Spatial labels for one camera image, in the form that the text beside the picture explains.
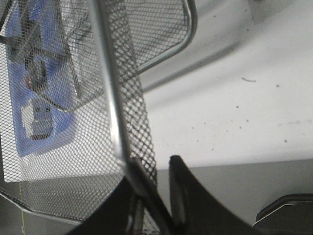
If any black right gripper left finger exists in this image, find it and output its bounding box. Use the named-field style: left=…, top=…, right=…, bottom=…
left=69, top=158, right=175, bottom=235

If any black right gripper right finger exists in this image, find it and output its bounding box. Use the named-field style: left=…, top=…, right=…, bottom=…
left=169, top=155, right=261, bottom=235

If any silver mesh tray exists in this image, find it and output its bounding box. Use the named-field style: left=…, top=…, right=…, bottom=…
left=59, top=0, right=197, bottom=75
left=0, top=0, right=157, bottom=221

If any blue plastic tray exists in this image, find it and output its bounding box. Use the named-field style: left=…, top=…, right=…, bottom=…
left=0, top=0, right=77, bottom=157

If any white circuit breaker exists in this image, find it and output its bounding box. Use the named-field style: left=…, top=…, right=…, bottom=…
left=21, top=98, right=53, bottom=141

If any silver mesh bottom tray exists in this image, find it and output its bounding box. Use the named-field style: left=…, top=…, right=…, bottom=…
left=59, top=0, right=197, bottom=75

